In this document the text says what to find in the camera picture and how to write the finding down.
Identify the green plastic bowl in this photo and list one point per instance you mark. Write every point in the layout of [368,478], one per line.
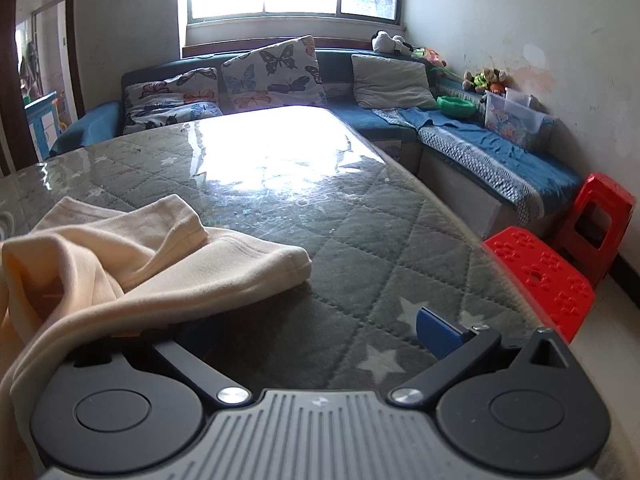
[455,106]

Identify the brown plush monkey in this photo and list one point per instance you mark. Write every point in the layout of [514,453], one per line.
[468,80]

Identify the blue sofa cover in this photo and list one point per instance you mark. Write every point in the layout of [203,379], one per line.
[500,160]

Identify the blue toy cabinet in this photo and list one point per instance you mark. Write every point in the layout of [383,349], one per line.
[42,120]

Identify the pink green toy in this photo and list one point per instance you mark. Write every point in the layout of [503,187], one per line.
[430,55]

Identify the grey cushion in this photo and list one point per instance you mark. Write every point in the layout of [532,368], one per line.
[392,82]

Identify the blue corner sofa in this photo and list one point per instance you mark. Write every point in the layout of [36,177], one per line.
[335,65]

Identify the brown plush bear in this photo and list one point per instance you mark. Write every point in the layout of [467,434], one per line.
[497,77]

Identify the green plush toy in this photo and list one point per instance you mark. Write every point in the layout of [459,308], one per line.
[482,81]

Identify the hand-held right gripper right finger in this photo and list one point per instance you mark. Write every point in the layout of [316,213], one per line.
[440,332]

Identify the cream garment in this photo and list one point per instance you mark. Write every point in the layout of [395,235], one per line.
[100,270]

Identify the panda plush toy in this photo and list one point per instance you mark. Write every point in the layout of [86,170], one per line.
[387,42]

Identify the red plastic stool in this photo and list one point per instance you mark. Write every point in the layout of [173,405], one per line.
[540,275]
[600,195]

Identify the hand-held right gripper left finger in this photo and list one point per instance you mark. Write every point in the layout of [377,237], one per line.
[175,355]

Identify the clear plastic storage box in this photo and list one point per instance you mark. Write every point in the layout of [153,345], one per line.
[510,125]

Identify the butterfly print cushion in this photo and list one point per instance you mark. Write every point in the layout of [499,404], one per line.
[170,85]
[170,116]
[272,72]

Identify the light blue towel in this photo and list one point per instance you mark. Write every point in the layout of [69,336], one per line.
[417,117]

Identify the brown door frame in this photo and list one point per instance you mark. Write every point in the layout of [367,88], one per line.
[75,35]

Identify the small clear plastic box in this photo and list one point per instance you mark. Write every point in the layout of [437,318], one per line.
[520,97]

